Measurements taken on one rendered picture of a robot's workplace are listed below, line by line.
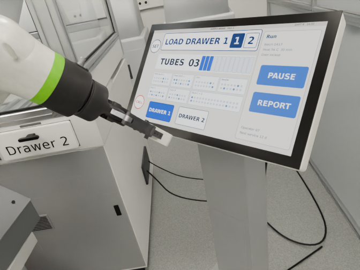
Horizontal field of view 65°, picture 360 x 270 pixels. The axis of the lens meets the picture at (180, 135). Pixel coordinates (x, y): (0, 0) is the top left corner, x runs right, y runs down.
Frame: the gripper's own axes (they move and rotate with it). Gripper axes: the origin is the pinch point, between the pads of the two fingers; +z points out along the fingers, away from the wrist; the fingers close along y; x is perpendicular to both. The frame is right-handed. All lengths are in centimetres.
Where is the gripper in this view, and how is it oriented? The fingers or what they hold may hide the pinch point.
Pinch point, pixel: (158, 135)
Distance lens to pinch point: 65.4
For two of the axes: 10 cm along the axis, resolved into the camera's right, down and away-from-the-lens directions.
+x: -4.4, 9.0, -0.5
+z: 6.6, 3.6, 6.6
